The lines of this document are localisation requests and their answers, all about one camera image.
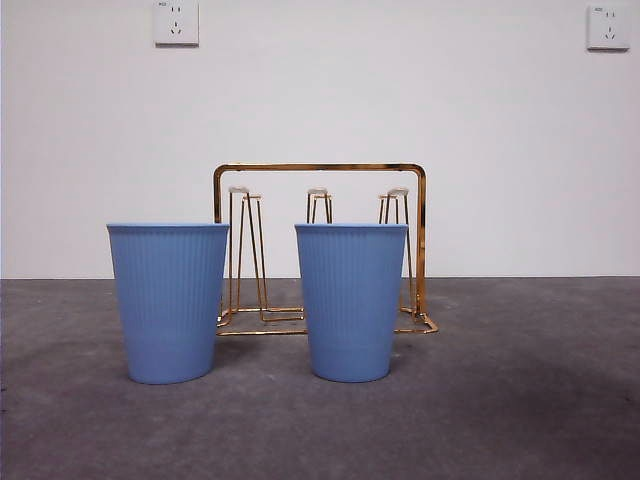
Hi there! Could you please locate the gold wire cup rack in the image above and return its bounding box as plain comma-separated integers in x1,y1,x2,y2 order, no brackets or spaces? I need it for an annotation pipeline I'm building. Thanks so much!
212,161,440,339

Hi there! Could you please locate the blue ribbed plastic cup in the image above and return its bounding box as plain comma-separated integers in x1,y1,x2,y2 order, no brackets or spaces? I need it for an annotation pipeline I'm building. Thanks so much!
106,222,231,385
294,222,409,384

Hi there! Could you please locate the white wall socket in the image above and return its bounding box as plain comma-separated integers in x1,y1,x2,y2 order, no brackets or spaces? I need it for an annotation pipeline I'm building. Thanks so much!
153,0,200,49
586,4,631,52

